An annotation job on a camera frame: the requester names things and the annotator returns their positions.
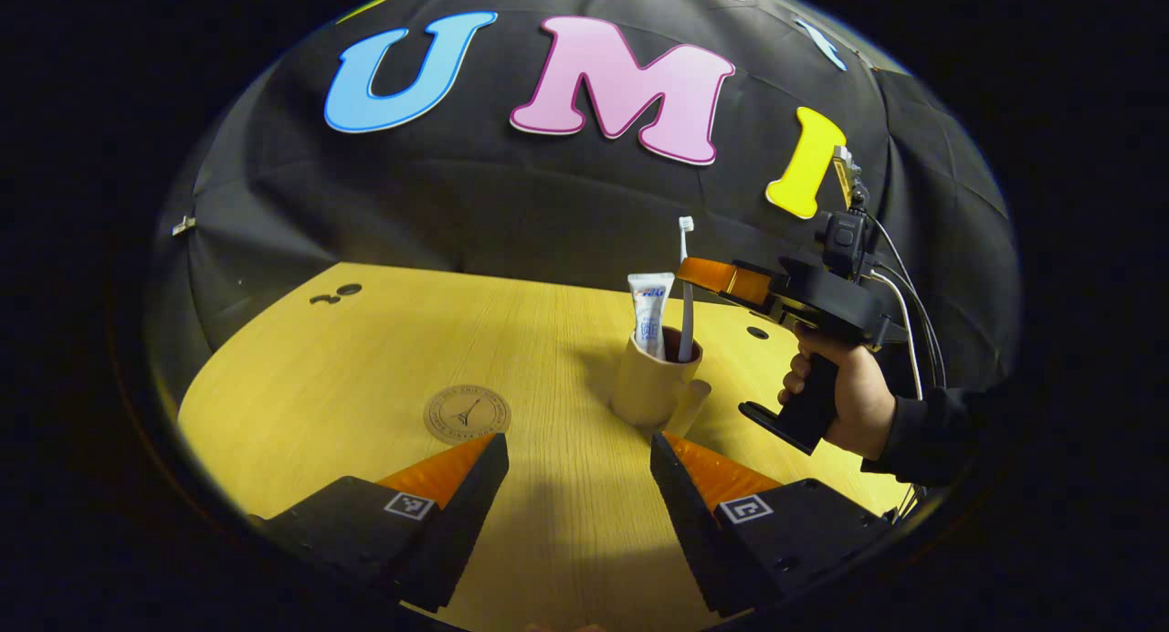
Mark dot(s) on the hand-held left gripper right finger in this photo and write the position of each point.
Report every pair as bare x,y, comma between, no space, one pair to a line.
689,522

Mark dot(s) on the white toothpaste tube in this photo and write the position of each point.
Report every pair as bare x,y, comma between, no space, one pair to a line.
650,312

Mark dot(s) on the wooden desktop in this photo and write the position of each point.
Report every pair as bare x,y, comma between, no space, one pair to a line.
365,367

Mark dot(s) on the white toothbrush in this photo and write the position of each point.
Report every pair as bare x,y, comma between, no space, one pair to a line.
686,321

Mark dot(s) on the round cork coaster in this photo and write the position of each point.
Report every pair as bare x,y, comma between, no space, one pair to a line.
467,415

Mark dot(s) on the black backdrop cloth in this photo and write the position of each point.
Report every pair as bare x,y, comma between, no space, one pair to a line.
502,212

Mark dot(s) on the white clip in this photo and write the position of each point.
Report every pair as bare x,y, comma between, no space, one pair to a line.
184,226

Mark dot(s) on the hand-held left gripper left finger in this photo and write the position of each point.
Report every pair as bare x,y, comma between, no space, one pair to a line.
466,522

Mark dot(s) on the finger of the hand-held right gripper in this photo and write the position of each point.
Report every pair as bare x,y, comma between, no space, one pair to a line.
721,278

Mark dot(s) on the beige cup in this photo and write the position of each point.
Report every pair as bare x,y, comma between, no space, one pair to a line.
644,390

